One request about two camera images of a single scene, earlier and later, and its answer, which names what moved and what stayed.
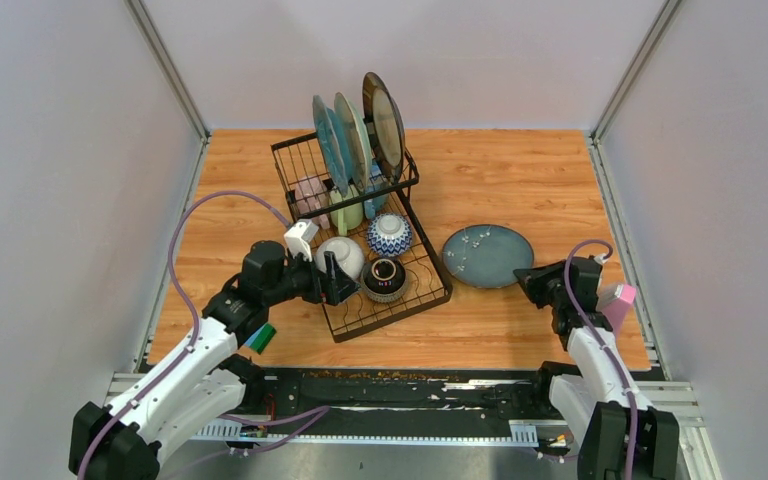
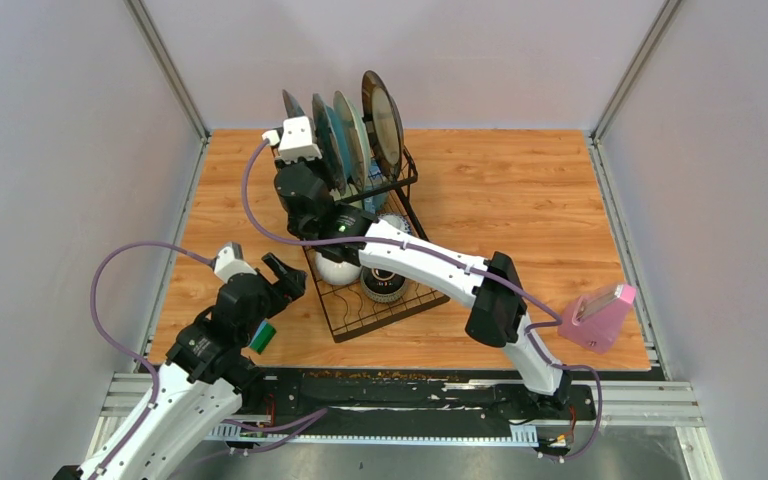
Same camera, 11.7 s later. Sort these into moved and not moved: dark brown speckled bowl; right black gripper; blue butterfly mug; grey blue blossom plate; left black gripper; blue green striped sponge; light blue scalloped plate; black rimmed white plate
Moved: grey blue blossom plate; right black gripper; left black gripper
Not moved: blue butterfly mug; black rimmed white plate; light blue scalloped plate; blue green striped sponge; dark brown speckled bowl
